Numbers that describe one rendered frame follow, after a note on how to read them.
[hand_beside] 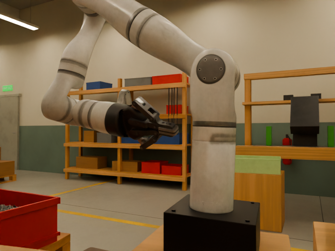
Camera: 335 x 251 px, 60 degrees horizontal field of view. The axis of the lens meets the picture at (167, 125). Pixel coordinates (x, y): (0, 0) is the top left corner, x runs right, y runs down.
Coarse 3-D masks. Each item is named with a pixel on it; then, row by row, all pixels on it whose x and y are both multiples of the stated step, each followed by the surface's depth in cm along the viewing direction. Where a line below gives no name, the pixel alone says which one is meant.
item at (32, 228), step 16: (0, 192) 91; (16, 192) 88; (0, 208) 82; (16, 208) 69; (32, 208) 73; (48, 208) 77; (0, 224) 66; (16, 224) 69; (32, 224) 73; (48, 224) 77; (0, 240) 66; (16, 240) 69; (32, 240) 73; (48, 240) 77
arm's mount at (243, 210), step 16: (176, 208) 60; (240, 208) 62; (256, 208) 62; (176, 224) 56; (192, 224) 55; (208, 224) 54; (224, 224) 53; (240, 224) 52; (256, 224) 52; (176, 240) 56; (192, 240) 55; (208, 240) 54; (224, 240) 53; (240, 240) 52; (256, 240) 52
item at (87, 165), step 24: (168, 96) 548; (168, 120) 548; (72, 144) 653; (96, 144) 622; (120, 144) 595; (168, 144) 551; (72, 168) 658; (96, 168) 637; (120, 168) 600; (144, 168) 578; (168, 168) 554
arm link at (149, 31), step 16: (144, 16) 66; (160, 16) 66; (144, 32) 65; (160, 32) 65; (176, 32) 66; (144, 48) 68; (160, 48) 66; (176, 48) 66; (192, 48) 66; (176, 64) 68
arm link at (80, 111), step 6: (78, 102) 69; (84, 102) 68; (90, 102) 68; (78, 108) 68; (84, 108) 67; (72, 114) 69; (78, 114) 67; (84, 114) 67; (72, 120) 75; (78, 120) 68; (84, 120) 67; (84, 126) 69
